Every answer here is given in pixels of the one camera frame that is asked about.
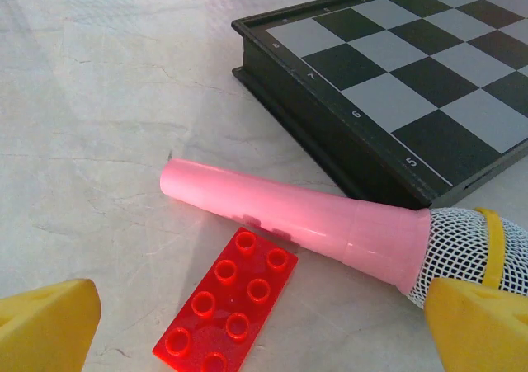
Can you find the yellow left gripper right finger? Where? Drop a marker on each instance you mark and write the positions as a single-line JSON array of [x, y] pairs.
[[474, 331]]

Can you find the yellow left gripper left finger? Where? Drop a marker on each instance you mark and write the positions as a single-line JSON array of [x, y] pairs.
[[41, 326]]

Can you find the red flat eight-stud plate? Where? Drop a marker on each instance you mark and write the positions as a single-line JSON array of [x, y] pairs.
[[231, 302]]

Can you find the black folding chessboard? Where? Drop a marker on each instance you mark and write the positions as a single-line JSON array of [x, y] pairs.
[[412, 79]]

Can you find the pink toy microphone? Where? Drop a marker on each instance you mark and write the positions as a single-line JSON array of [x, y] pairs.
[[288, 215]]

